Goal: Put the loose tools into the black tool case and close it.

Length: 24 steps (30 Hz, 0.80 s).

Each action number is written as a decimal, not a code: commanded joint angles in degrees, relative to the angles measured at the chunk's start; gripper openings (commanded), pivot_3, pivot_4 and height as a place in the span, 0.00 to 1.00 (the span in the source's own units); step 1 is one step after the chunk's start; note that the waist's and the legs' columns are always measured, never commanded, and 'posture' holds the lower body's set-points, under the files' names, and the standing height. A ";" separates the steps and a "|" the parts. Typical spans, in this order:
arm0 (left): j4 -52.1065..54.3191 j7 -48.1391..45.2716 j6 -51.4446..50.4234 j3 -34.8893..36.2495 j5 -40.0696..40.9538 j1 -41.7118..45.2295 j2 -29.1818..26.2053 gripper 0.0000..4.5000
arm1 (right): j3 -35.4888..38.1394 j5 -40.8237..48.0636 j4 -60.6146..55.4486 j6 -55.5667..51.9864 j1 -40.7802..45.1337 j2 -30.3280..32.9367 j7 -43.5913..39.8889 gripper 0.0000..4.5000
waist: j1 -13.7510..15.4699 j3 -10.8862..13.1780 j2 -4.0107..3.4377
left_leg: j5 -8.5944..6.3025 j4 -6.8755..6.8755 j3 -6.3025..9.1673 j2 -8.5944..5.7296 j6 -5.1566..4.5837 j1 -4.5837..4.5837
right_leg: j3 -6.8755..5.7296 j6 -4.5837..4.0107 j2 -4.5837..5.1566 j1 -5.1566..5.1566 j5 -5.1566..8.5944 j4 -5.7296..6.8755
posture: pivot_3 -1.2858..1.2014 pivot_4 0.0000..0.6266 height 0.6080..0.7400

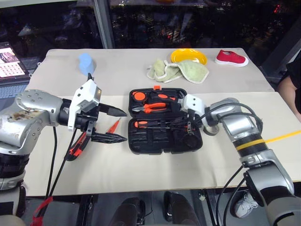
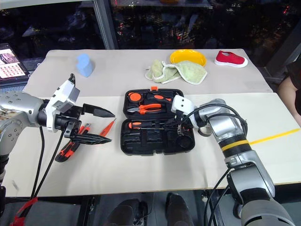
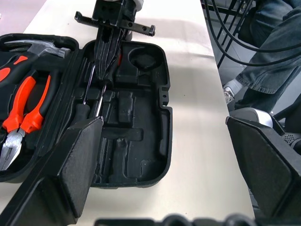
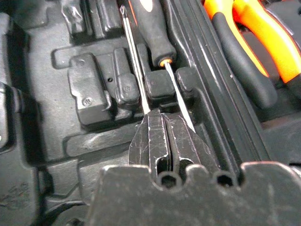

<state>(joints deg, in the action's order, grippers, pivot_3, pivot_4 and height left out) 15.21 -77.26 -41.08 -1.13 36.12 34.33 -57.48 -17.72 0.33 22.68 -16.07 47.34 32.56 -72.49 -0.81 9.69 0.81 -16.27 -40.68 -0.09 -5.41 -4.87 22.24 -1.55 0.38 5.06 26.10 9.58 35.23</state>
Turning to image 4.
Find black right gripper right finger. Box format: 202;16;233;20
162;114;221;177

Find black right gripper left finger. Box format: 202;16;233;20
128;110;171;175

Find Phillips screwdriver orange black handle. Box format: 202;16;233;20
119;6;151;115

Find black plastic tool case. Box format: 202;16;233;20
0;0;301;226

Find flathead screwdriver orange black handle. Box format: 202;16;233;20
128;0;196;133

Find orange black handled pliers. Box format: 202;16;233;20
203;0;301;110

